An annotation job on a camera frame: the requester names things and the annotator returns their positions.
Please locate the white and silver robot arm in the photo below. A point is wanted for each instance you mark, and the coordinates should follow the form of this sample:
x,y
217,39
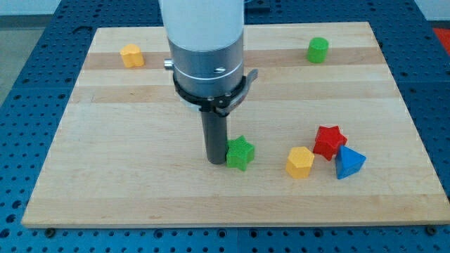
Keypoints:
x,y
206,43

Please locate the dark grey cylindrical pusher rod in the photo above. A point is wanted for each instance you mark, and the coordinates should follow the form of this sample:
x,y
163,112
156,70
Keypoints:
x,y
215,134

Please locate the green star block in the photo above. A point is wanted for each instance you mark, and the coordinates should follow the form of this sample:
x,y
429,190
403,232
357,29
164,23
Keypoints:
x,y
240,153

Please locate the yellow hexagon block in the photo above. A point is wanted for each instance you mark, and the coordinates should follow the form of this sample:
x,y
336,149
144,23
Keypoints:
x,y
299,162

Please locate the red star block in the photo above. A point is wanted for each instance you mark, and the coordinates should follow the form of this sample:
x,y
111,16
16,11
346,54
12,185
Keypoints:
x,y
328,141

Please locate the light wooden board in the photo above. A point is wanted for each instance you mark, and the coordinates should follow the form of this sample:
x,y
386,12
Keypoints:
x,y
129,154

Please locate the green cylinder block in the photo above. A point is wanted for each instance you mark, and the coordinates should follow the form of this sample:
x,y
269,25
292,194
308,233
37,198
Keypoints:
x,y
317,50

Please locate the blue triangle block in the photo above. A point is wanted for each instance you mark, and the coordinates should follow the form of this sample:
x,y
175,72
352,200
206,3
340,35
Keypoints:
x,y
348,162

